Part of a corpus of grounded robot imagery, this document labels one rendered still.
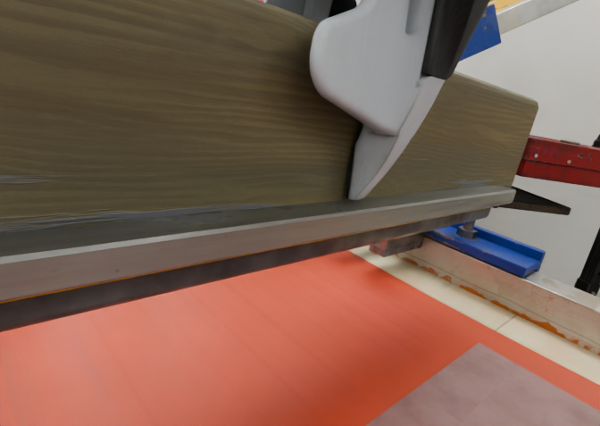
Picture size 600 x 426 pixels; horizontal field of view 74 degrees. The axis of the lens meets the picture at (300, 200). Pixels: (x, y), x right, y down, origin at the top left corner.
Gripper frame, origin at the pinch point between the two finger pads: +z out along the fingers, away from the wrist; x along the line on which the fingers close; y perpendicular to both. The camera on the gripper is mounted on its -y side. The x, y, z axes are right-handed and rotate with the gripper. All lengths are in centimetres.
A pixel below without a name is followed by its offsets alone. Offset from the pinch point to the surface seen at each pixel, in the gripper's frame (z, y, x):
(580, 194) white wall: 20, -200, -26
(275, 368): 13.8, -1.3, -2.5
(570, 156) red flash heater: 1, -96, -12
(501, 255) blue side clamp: 9.1, -26.1, 0.4
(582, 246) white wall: 42, -200, -18
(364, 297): 13.7, -13.9, -5.5
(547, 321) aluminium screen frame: 13.0, -25.6, 5.9
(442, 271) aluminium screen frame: 13.0, -25.6, -4.3
